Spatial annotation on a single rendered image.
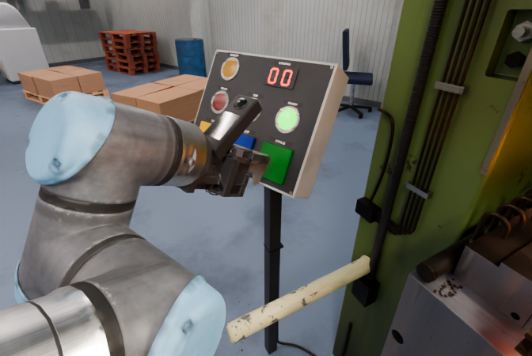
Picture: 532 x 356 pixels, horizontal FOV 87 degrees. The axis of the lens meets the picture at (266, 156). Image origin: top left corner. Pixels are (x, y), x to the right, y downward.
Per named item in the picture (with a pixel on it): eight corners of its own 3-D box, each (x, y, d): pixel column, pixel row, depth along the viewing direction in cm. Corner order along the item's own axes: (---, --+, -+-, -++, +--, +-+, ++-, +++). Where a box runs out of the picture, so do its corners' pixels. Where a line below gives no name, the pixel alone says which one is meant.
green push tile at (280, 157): (281, 185, 57) (292, 150, 57) (252, 173, 61) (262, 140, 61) (285, 185, 59) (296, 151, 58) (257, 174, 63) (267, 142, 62)
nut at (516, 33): (513, 70, 44) (533, 20, 41) (494, 67, 46) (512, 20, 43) (523, 69, 45) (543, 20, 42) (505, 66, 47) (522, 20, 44)
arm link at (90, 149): (11, 172, 28) (36, 75, 28) (128, 179, 39) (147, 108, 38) (47, 206, 23) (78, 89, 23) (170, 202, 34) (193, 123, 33)
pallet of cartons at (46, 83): (112, 97, 449) (105, 72, 430) (51, 111, 390) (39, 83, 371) (81, 86, 511) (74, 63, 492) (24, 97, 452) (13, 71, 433)
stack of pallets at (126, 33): (163, 70, 642) (157, 32, 604) (132, 76, 589) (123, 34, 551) (136, 64, 700) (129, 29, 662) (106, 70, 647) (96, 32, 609)
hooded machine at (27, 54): (43, 74, 601) (16, 2, 537) (55, 78, 569) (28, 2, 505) (2, 81, 551) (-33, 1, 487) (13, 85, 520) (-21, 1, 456)
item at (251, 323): (233, 351, 65) (232, 338, 63) (226, 331, 69) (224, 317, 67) (372, 276, 83) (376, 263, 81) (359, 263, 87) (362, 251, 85)
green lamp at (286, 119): (286, 134, 58) (286, 114, 56) (275, 126, 61) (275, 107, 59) (298, 131, 59) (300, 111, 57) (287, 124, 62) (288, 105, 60)
